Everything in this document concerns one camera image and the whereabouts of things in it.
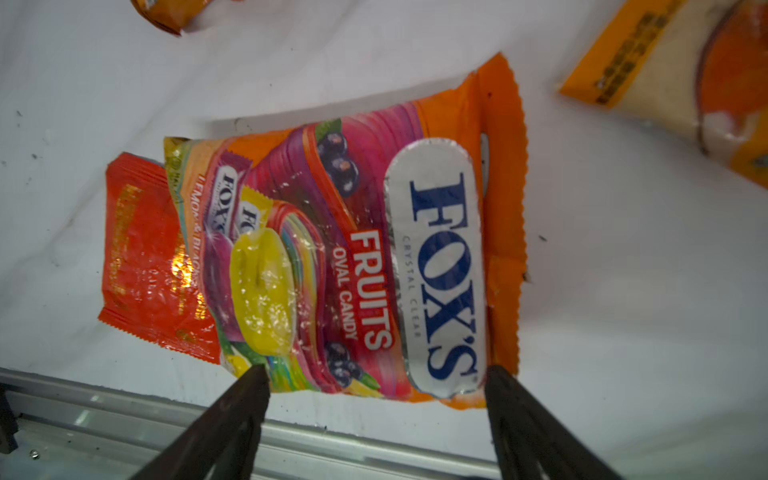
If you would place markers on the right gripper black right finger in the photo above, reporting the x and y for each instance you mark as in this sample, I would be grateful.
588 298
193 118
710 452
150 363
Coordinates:
530 443

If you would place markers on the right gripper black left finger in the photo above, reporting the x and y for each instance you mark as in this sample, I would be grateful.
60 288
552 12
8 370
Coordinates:
223 442

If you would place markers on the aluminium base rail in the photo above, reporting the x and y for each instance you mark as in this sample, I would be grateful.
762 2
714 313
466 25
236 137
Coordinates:
70 430

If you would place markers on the small orange wrapped candy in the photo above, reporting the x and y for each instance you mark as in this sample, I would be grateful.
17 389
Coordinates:
171 16

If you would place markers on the red snack packet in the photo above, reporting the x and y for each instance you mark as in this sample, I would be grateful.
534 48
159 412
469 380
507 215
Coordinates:
147 284

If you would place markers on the orange small snack packet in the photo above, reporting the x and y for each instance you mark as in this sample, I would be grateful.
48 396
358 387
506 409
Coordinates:
695 68

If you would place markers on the multicolour Fox's candy bag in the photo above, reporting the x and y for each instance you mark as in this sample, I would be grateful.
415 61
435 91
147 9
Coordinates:
379 254

